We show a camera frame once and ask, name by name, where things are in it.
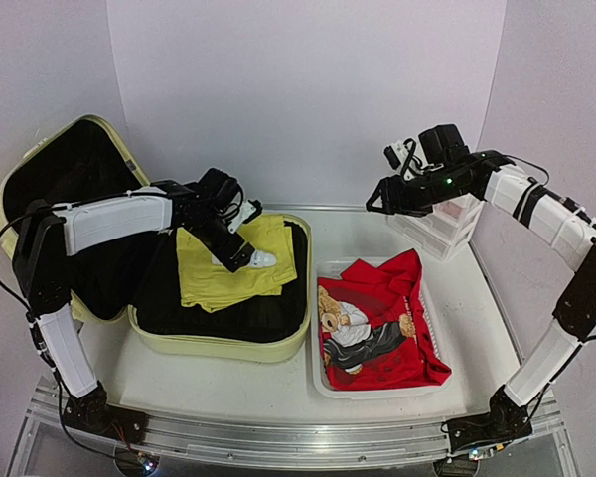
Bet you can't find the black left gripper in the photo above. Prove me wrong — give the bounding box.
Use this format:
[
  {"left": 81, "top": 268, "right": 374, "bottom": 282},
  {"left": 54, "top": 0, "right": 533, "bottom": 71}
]
[{"left": 187, "top": 210, "right": 256, "bottom": 273}]

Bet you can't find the white plastic drawer organizer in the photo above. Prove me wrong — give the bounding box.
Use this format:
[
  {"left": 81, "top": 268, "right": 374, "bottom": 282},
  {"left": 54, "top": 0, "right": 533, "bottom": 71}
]
[{"left": 386, "top": 195, "right": 484, "bottom": 261}]

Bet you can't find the yellow garment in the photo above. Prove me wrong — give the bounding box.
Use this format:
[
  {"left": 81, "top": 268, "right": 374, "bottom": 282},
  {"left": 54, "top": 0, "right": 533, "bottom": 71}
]
[{"left": 176, "top": 215, "right": 297, "bottom": 313}]

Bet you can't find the white small bottle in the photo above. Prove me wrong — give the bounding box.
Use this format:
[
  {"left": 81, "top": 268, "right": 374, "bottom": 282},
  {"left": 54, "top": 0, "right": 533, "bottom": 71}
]
[{"left": 211, "top": 249, "right": 277, "bottom": 272}]

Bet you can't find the white perforated plastic basket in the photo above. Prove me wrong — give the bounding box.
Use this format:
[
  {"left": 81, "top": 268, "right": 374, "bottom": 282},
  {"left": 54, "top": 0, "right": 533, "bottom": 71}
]
[{"left": 311, "top": 257, "right": 452, "bottom": 399}]

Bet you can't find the pale green hard-shell suitcase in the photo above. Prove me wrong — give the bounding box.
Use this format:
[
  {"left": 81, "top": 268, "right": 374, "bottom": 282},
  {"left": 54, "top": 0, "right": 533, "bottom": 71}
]
[{"left": 0, "top": 115, "right": 311, "bottom": 363}]

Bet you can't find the red garment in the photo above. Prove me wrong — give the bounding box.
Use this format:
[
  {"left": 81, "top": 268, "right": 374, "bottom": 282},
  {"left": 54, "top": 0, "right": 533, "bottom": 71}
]
[{"left": 317, "top": 249, "right": 453, "bottom": 392}]

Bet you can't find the white printed garment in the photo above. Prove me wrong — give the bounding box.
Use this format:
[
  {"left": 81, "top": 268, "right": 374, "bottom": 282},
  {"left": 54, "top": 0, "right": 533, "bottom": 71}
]
[{"left": 318, "top": 285, "right": 416, "bottom": 375}]

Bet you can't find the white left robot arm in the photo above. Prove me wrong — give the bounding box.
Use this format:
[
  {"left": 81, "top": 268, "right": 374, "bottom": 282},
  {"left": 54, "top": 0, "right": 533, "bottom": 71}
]
[{"left": 3, "top": 169, "right": 261, "bottom": 434}]

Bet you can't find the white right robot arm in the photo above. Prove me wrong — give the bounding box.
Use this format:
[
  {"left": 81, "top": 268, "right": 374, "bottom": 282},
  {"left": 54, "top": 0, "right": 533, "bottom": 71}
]
[{"left": 366, "top": 144, "right": 596, "bottom": 440}]

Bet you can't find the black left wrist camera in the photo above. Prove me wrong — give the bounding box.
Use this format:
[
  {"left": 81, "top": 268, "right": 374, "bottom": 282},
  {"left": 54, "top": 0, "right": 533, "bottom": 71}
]
[{"left": 198, "top": 168, "right": 243, "bottom": 212}]

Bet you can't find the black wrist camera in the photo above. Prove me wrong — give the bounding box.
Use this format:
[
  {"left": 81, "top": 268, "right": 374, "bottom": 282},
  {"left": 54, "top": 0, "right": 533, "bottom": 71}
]
[
  {"left": 418, "top": 124, "right": 470, "bottom": 166},
  {"left": 198, "top": 168, "right": 243, "bottom": 212}
]

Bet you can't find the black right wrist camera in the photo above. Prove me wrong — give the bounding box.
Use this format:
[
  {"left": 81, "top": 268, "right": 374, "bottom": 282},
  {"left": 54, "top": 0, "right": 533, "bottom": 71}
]
[{"left": 418, "top": 124, "right": 470, "bottom": 166}]

